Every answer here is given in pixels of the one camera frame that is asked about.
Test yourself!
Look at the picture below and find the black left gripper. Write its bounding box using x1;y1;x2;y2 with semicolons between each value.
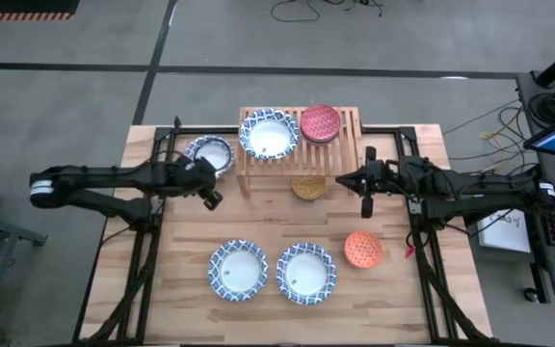
173;156;224;212

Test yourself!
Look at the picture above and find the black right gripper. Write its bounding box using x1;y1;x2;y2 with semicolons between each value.
335;147;404;219

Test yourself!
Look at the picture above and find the blue patterned paper bowl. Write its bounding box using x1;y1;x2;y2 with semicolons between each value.
184;134;235;179
275;241;338;307
238;107;301;161
207;238;270;304

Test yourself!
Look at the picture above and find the yellow patterned ceramic bowl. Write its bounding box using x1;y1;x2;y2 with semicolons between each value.
290;175;329;201

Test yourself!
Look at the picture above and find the orange patterned ceramic bowl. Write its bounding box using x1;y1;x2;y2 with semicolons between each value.
343;229;383;270

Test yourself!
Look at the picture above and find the red patterned ceramic bowl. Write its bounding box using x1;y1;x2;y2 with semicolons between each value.
300;103;342;143

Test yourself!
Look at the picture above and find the wooden slatted shelf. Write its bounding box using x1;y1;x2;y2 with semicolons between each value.
235;105;366;198

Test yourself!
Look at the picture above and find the white paper sheet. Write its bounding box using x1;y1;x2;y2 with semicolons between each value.
477;209;532;254

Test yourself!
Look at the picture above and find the grey equipment cart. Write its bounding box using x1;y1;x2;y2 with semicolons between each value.
515;70;555;303

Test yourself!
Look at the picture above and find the grey metal side table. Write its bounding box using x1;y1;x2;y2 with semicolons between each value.
0;206;50;347

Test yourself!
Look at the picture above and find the black mat with hazard stripes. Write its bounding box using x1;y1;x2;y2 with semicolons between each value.
0;0;81;21

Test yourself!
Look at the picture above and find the black metal table frame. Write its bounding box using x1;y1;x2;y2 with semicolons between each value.
72;115;490;347

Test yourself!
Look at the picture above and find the thin black floor cable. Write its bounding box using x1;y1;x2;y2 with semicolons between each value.
443;98;522;136

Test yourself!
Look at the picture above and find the yellow cable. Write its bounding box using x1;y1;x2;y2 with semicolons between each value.
479;129;508;170

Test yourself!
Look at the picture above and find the coiled black cable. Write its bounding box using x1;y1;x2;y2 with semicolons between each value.
530;91;555;127

